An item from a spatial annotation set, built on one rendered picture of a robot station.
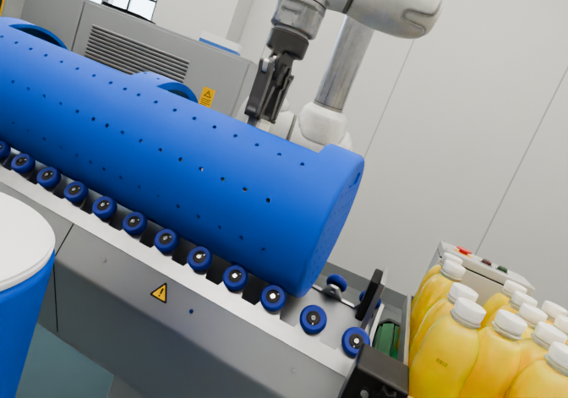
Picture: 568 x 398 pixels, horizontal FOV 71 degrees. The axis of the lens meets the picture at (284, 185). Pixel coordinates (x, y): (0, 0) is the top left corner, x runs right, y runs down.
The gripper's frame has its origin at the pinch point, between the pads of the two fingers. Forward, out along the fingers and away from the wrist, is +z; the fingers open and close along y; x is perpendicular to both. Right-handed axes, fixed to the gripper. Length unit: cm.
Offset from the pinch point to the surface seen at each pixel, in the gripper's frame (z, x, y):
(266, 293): 22.5, 16.3, 10.5
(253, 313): 26.4, 15.6, 10.9
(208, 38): -30, -109, -146
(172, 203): 14.8, -4.4, 13.0
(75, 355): 119, -64, -56
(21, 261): 15.5, 0.0, 44.0
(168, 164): 8.6, -7.2, 13.7
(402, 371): 18.9, 38.8, 19.2
